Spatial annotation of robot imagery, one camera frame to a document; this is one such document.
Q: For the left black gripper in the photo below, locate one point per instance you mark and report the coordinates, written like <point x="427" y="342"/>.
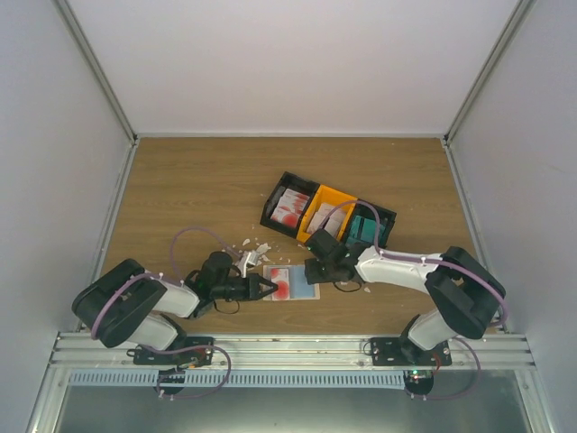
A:
<point x="252" y="291"/>

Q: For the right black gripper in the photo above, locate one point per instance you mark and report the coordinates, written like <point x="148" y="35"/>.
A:
<point x="312" y="275"/>

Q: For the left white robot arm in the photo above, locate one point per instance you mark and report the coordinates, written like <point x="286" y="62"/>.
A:
<point x="130" y="304"/>

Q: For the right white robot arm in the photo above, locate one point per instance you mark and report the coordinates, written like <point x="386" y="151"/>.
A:
<point x="465" y="294"/>

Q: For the white patterned card stack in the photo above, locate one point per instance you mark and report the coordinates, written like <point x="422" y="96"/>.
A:
<point x="332" y="225"/>

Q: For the teal card stack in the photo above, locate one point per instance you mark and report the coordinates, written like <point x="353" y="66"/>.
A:
<point x="362" y="230"/>

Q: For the right black card bin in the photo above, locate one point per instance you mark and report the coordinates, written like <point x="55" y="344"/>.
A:
<point x="363" y="210"/>

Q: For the black card bin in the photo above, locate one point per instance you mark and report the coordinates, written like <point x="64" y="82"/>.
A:
<point x="363" y="210"/>
<point x="287" y="181"/>

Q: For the orange card bin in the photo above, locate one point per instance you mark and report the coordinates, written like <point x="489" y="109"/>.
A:
<point x="334" y="197"/>

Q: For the red card stack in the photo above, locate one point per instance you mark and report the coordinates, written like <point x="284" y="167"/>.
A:
<point x="289" y="208"/>

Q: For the left black card bin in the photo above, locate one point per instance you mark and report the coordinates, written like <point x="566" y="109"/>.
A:
<point x="287" y="181"/>

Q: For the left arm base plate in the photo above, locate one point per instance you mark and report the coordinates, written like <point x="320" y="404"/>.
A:
<point x="183" y="353"/>

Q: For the slotted cable duct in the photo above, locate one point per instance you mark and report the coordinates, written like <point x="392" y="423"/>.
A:
<point x="238" y="379"/>

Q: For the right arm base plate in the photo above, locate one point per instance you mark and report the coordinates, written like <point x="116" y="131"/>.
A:
<point x="419" y="367"/>

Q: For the aluminium front rail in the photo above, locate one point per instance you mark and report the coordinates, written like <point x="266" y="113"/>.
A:
<point x="300" y="352"/>

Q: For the right aluminium frame post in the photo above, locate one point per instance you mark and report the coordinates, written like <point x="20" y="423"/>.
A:
<point x="518" y="15"/>

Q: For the aluminium frame post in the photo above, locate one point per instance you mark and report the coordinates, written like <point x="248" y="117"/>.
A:
<point x="78" y="35"/>
<point x="518" y="15"/>

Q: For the left aluminium frame post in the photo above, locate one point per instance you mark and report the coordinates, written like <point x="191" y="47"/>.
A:
<point x="78" y="35"/>

